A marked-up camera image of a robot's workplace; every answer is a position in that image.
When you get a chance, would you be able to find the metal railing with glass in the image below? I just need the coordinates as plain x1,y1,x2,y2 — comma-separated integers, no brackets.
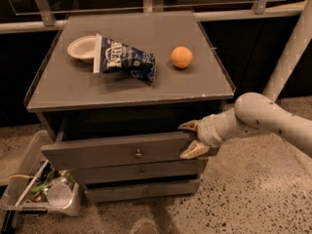
0,0,308,34

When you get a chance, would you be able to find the blue chip bag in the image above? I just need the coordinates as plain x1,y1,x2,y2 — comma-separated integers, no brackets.
93,34,156,82

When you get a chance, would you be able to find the grey drawer cabinet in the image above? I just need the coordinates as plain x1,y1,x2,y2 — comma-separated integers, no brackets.
25,12,235,191

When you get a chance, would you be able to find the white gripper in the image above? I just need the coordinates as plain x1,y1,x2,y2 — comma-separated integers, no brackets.
177,114,224,159

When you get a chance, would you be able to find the clear plastic bin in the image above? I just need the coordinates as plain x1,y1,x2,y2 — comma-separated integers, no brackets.
1,131,81,216

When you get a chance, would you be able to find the white plastic cup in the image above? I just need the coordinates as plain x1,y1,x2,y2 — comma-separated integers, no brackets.
47,184,71,208

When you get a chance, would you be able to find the grey drawer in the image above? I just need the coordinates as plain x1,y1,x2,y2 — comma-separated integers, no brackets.
71,159,206,184
41,131,195,170
85,179,201,204

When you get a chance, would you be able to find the grey top drawer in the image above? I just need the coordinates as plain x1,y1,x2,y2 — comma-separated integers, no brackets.
41,131,195,170

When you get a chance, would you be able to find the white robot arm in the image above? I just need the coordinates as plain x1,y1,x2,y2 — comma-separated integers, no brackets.
178,93,312,159

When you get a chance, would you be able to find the white paper bowl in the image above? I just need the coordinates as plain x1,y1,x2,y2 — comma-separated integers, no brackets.
67,35,96,63

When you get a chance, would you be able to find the grey bottom drawer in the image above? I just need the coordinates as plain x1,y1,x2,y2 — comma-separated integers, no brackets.
85,179,201,204

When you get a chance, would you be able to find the white slanted pole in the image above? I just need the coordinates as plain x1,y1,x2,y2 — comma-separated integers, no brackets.
262,0,312,101

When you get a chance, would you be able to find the grey middle drawer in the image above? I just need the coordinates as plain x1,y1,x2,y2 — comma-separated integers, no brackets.
71,159,206,184

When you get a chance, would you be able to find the orange fruit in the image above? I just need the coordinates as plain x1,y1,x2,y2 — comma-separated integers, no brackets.
171,47,193,69

